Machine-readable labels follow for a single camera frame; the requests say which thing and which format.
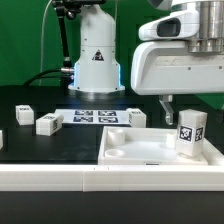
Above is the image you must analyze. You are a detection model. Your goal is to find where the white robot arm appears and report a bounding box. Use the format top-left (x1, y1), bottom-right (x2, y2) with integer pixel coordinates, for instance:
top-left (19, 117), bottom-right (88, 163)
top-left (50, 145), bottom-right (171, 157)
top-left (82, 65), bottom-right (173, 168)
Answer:
top-left (69, 0), bottom-right (224, 125)

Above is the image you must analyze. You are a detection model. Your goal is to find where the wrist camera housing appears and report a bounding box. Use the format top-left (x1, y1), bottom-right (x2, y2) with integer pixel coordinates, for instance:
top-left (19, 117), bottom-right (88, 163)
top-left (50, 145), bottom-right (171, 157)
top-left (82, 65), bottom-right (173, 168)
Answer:
top-left (138, 15), bottom-right (199, 41)

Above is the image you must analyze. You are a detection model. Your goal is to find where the white tag sheet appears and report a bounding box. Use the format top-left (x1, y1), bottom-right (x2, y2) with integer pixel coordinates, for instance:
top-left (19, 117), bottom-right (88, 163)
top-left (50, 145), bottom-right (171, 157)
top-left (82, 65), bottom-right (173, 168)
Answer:
top-left (55, 109), bottom-right (129, 125)

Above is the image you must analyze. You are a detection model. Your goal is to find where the white front fence wall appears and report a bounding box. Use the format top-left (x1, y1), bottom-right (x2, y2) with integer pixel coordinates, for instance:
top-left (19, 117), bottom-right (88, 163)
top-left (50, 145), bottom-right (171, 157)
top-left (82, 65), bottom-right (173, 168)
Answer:
top-left (0, 164), bottom-right (224, 192)

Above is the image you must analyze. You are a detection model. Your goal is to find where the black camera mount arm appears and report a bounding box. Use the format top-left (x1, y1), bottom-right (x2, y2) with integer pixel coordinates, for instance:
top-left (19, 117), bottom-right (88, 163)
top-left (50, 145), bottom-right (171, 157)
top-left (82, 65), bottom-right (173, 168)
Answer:
top-left (52, 0), bottom-right (106, 68)

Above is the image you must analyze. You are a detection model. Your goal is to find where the white cable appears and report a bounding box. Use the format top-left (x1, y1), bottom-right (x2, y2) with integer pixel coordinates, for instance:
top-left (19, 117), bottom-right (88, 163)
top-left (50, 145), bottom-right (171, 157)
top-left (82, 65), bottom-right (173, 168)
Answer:
top-left (39, 0), bottom-right (54, 87)

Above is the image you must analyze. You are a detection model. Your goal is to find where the black cable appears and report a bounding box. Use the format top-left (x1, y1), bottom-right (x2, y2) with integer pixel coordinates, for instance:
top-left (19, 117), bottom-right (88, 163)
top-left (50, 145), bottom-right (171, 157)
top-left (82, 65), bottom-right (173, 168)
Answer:
top-left (23, 68), bottom-right (75, 88)

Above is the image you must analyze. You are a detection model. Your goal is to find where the white square table top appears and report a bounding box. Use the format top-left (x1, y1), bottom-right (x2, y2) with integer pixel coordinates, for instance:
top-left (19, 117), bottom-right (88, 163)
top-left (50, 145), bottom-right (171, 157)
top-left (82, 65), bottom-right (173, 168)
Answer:
top-left (98, 126), bottom-right (224, 166)

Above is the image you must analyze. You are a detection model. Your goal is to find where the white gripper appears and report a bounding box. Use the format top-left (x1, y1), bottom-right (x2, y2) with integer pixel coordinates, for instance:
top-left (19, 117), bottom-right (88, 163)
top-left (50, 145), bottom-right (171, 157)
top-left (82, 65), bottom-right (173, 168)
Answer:
top-left (131, 41), bottom-right (224, 125)

